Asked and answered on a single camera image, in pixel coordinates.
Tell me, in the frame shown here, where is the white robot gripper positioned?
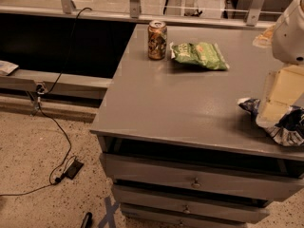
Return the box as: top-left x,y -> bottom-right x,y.
259,0 -> 304,123

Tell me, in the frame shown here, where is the blue chip bag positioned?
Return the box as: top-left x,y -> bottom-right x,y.
237,98 -> 304,147

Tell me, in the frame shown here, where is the green jalapeno chip bag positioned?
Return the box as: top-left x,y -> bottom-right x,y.
170,42 -> 229,70

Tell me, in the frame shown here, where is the clear plastic packet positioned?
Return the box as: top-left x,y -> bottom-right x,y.
253,26 -> 275,48

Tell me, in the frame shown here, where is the top grey drawer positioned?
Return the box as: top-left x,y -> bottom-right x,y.
100,153 -> 304,201

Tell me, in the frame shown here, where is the grey drawer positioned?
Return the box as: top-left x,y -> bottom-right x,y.
100,153 -> 304,201
112,184 -> 269,224
121,203 -> 247,228

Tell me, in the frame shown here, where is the grey drawer cabinet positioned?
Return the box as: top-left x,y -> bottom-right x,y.
89,23 -> 304,228

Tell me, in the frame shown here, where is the brown patterned drink can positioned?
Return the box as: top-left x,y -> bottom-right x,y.
148,20 -> 167,60

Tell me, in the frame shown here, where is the middle grey drawer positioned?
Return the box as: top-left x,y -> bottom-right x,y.
112,184 -> 269,224

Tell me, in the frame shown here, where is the bottom grey drawer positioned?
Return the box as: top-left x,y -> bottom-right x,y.
121,203 -> 247,228

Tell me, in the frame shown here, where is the black power adapter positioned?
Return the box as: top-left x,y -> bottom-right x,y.
64,160 -> 84,180

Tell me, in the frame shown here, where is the black cylindrical object on floor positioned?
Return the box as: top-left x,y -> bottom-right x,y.
81,212 -> 92,228

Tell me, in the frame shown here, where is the black power cable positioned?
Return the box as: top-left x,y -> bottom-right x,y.
0,7 -> 93,198

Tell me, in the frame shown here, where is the grey metal rail ledge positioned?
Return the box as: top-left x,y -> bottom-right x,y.
0,69 -> 112,100

